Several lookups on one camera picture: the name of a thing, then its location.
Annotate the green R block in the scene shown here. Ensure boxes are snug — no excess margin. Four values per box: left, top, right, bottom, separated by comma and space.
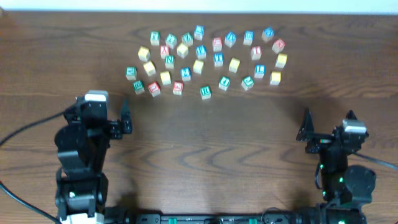
200, 86, 211, 100

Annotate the yellow o block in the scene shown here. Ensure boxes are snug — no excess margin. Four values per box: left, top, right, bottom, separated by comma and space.
270, 71, 281, 85
160, 71, 171, 85

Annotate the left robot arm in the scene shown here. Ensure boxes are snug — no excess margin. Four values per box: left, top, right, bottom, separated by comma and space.
54, 95, 132, 223

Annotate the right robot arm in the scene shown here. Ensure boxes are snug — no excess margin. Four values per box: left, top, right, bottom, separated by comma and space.
296, 108, 376, 224

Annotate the green B block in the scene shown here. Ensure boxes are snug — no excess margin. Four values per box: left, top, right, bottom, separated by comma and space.
132, 80, 145, 95

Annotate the red U block bottom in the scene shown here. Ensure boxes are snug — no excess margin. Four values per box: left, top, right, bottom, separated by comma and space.
148, 82, 161, 97

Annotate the red u block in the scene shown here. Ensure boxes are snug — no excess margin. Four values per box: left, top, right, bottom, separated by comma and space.
148, 82, 161, 97
212, 37, 223, 52

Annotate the green A block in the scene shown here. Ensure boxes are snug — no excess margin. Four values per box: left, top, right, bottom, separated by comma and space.
126, 67, 137, 81

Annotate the yellow S block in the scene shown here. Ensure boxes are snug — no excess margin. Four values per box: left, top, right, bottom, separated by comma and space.
143, 61, 156, 77

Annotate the yellow block upper left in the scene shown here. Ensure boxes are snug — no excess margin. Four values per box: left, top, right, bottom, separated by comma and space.
137, 47, 150, 62

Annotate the yellow block far right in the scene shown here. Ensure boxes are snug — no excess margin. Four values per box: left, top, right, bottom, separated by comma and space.
275, 54, 287, 68

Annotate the blue L block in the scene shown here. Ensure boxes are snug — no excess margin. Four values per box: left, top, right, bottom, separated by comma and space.
254, 64, 266, 78

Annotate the green N block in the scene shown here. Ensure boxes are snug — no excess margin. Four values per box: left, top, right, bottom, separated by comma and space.
165, 55, 175, 69

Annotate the green J block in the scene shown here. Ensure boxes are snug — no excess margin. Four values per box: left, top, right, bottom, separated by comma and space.
241, 76, 254, 91

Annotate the blue 2 block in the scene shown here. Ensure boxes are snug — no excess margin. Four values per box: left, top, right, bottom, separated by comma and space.
180, 67, 192, 82

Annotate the red A block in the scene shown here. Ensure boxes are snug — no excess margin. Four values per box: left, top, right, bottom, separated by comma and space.
160, 45, 170, 59

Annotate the red M block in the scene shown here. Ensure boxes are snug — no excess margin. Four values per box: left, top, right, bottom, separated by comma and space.
272, 39, 285, 54

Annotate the green F block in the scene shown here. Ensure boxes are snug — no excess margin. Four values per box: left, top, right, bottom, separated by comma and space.
150, 31, 160, 46

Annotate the yellow block upper middle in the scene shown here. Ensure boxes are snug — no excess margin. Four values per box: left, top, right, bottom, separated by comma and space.
177, 43, 189, 58

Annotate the yellow C block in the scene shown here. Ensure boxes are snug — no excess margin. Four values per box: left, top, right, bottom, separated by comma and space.
193, 60, 204, 75

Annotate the red I block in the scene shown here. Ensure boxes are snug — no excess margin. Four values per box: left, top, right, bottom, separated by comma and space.
251, 46, 262, 60

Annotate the green L block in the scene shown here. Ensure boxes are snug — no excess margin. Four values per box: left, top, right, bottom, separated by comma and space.
165, 34, 177, 49

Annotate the green 4 block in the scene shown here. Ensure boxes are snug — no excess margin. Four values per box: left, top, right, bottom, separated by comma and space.
218, 76, 231, 91

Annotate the yellow block middle right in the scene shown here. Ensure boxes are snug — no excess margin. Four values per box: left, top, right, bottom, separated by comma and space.
229, 58, 241, 73

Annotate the blue D block right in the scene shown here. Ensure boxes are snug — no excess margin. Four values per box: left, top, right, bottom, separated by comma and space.
261, 27, 274, 42

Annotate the blue d block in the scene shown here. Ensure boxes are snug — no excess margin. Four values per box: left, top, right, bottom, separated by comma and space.
261, 27, 274, 42
224, 32, 237, 48

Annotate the green Z block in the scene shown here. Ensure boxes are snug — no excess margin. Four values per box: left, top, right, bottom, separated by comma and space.
182, 32, 193, 47

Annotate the blue P block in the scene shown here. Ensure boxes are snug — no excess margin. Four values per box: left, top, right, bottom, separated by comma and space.
195, 45, 207, 60

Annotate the blue S block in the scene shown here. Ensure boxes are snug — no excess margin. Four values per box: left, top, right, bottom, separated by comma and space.
243, 30, 254, 46

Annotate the blue T block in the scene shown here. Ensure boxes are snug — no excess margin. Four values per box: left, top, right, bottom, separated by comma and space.
213, 53, 224, 67

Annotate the blue block top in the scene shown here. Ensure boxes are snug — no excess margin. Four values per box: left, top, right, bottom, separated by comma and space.
194, 25, 205, 40

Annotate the red U block top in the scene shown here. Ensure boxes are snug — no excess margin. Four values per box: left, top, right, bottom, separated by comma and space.
212, 37, 223, 52

